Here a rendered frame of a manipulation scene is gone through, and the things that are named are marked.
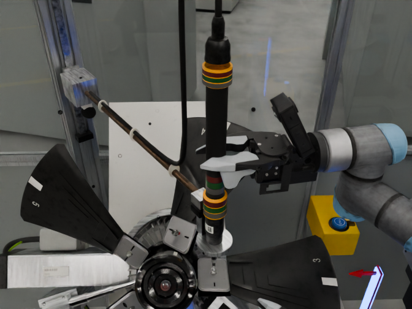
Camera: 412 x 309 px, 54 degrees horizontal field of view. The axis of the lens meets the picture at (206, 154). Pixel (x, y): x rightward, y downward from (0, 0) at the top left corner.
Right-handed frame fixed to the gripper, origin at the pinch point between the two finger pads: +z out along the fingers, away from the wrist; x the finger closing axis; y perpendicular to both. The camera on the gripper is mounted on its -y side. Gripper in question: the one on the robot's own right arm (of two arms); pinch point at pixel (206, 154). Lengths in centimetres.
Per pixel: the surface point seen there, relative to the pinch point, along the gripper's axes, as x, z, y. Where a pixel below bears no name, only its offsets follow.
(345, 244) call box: 15, -43, 46
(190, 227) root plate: 5.6, 1.9, 21.9
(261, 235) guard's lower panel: 65, -39, 94
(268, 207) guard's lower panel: 65, -41, 77
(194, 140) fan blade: 21.5, -2.0, 11.3
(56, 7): 61, 27, -9
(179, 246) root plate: 4.0, 4.6, 25.2
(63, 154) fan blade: 16.4, 25.1, 7.8
